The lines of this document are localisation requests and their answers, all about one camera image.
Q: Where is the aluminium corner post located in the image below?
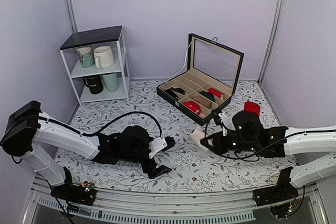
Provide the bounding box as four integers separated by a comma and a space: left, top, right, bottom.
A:
258, 0, 285, 85
64, 0, 78, 33

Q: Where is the pale green tumbler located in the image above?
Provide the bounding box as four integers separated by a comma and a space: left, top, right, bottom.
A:
102, 73, 119, 93

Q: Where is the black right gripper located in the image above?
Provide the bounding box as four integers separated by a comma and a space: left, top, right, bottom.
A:
202, 131, 258, 155

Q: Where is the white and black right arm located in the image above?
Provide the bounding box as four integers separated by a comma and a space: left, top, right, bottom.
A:
200, 111, 335, 201

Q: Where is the aluminium table edge rail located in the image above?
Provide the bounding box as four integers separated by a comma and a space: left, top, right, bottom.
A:
22, 175, 330, 223

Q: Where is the red folded sock on table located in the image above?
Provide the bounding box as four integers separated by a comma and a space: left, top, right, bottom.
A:
244, 101, 260, 116

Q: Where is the dark green sock in box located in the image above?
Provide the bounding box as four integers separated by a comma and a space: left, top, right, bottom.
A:
200, 91, 215, 102

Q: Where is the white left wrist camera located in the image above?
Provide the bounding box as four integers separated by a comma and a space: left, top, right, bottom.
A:
149, 137, 167, 159

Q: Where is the left aluminium corner post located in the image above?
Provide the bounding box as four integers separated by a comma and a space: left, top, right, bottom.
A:
64, 0, 78, 33

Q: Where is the patterned teal ceramic cup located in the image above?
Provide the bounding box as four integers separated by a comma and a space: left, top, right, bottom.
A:
76, 46, 95, 68

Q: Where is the red rolled sock compartment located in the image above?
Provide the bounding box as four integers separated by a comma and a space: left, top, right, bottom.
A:
208, 88, 224, 100
183, 101, 202, 115

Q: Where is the red rolled sock rear compartment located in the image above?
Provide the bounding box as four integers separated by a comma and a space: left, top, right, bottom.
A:
208, 88, 224, 100

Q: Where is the black sock in box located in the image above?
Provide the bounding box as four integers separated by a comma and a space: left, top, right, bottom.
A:
164, 87, 185, 100

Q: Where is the black ceramic mug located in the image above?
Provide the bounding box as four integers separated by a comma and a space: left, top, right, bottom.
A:
82, 75, 103, 94

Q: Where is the white shelf with black top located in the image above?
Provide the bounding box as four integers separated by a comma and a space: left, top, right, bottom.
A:
60, 25, 130, 105

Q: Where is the beige rolled sock in box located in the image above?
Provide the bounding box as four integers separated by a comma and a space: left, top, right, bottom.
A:
193, 95, 213, 109

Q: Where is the black compartment storage box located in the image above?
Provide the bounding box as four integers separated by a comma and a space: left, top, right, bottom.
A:
156, 33, 244, 126

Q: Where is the right aluminium corner post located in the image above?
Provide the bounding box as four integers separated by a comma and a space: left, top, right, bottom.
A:
258, 0, 285, 85

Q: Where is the floral patterned table mat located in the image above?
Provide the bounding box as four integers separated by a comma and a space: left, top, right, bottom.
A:
55, 80, 296, 194

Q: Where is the cream and brown striped sock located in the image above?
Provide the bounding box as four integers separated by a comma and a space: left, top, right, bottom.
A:
190, 126, 208, 151

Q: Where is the white ceramic mug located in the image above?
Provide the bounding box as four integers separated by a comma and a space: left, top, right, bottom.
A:
93, 46, 114, 69

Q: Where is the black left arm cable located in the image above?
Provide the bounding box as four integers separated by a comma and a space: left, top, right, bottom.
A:
10, 111, 163, 164

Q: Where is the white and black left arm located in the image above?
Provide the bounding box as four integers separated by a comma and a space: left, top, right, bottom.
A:
1, 100, 175, 178

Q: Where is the red rolled sock front compartment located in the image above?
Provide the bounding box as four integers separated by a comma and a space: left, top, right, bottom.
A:
183, 101, 202, 115

